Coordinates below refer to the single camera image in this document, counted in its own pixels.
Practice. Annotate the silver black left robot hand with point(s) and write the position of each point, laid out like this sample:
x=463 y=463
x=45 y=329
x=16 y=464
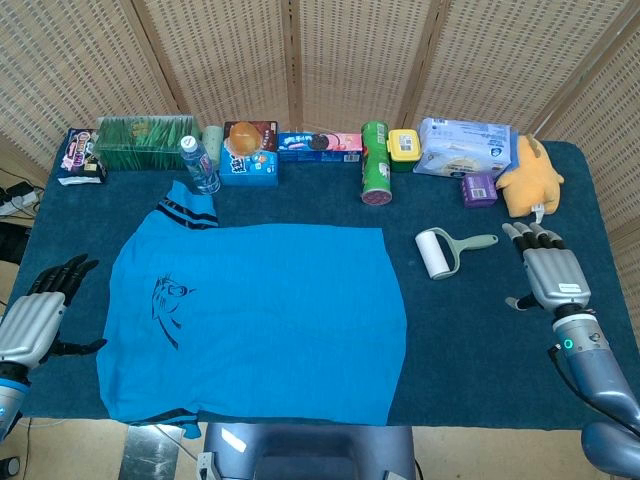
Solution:
x=30 y=320

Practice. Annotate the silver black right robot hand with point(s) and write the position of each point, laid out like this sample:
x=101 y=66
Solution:
x=555 y=275

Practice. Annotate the white lint roller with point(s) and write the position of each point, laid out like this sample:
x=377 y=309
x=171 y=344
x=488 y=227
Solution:
x=432 y=252

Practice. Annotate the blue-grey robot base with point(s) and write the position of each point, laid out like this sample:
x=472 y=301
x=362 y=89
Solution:
x=305 y=452

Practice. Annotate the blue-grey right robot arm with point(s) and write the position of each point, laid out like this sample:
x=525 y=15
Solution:
x=595 y=360

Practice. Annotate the black box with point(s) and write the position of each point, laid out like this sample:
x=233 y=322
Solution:
x=12 y=242

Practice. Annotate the yellow plush toy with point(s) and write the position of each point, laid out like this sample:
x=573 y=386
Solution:
x=530 y=180

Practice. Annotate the dark blue tablecloth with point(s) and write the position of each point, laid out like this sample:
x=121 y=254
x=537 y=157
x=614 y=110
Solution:
x=475 y=350

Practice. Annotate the small purple box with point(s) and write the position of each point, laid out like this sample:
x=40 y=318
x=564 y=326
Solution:
x=478 y=191

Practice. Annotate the white power strip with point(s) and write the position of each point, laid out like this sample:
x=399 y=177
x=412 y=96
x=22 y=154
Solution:
x=17 y=200

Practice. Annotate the black caster wheel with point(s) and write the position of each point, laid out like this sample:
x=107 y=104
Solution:
x=10 y=466

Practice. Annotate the white blue wipes pack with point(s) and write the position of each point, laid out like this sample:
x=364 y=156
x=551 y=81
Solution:
x=460 y=150

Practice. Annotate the purple snack bag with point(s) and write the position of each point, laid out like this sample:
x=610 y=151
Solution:
x=80 y=157

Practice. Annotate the shiny metal plate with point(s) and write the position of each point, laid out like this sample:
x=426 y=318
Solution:
x=147 y=452

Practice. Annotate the yellow-lidded green box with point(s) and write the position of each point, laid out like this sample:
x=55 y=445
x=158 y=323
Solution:
x=404 y=150

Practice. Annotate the green grass-print box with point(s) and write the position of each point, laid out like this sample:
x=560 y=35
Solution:
x=140 y=145

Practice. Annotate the green chips can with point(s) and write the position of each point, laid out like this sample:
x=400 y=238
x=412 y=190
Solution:
x=376 y=165

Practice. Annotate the blue t-shirt with cat print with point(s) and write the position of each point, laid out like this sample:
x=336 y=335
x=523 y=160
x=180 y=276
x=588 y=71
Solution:
x=250 y=310

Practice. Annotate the clear plastic water bottle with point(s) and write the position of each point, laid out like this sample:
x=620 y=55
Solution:
x=200 y=167

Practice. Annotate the pale green roll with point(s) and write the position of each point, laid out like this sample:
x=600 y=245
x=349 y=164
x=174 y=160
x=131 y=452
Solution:
x=212 y=142

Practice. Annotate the blue pink cookie box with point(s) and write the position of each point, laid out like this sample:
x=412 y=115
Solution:
x=320 y=147

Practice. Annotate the blue box with bun picture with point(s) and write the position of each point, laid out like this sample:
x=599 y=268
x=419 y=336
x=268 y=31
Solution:
x=248 y=160

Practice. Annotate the woven wooden folding screen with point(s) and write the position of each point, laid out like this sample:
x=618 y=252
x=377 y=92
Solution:
x=350 y=50

